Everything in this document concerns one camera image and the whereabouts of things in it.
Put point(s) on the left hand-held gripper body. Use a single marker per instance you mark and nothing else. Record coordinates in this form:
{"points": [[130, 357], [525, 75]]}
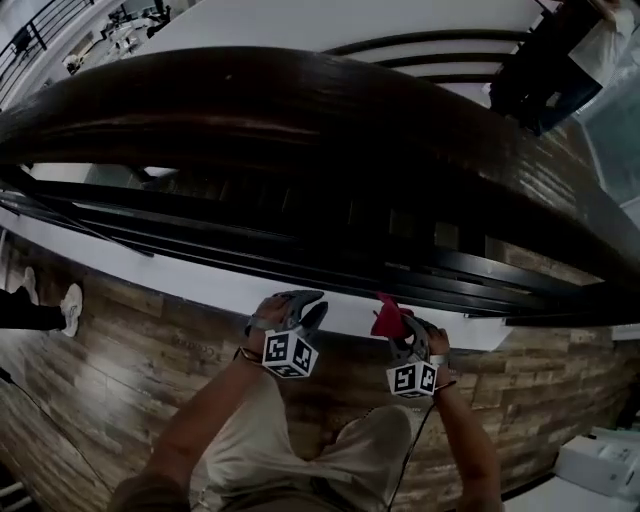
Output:
{"points": [[290, 352]]}

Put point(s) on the stair balustrade with wooden rails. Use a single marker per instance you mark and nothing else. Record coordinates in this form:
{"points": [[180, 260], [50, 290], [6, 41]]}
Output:
{"points": [[425, 37]]}

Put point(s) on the pink cloth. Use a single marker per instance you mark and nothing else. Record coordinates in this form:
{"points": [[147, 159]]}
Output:
{"points": [[392, 320]]}

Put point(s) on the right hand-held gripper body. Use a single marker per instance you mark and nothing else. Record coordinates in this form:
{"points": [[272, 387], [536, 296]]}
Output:
{"points": [[412, 380]]}

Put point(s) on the white appliance with red label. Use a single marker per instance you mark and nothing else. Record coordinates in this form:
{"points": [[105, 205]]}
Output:
{"points": [[590, 465]]}

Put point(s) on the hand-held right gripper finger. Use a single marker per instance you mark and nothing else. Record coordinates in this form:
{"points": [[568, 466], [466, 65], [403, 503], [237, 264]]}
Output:
{"points": [[426, 331], [401, 347]]}

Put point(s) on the person's left forearm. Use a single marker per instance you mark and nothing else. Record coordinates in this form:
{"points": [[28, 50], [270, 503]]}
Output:
{"points": [[210, 410]]}

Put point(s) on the person's right hand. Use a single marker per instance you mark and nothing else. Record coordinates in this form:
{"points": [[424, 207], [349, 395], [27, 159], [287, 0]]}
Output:
{"points": [[440, 345]]}

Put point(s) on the person's right forearm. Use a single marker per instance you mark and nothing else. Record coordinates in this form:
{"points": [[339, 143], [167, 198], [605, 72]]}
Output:
{"points": [[465, 440]]}

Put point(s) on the black mezzanine guardrail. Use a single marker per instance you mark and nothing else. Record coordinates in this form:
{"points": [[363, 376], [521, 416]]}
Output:
{"points": [[45, 25]]}

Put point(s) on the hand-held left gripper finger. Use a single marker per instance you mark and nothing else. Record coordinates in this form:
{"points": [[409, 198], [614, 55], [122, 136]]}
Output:
{"points": [[305, 300], [316, 317]]}

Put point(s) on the person's khaki shirt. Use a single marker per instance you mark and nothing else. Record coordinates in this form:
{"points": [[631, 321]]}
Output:
{"points": [[150, 495]]}

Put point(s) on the dark wooden staircase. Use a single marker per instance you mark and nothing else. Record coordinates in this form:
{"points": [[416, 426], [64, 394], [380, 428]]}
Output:
{"points": [[445, 232]]}

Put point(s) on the dark wooden railing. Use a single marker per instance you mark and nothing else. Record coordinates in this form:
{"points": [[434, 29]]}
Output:
{"points": [[250, 110]]}

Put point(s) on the person's left hand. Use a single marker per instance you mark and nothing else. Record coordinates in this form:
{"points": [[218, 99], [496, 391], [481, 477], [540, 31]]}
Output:
{"points": [[275, 312]]}

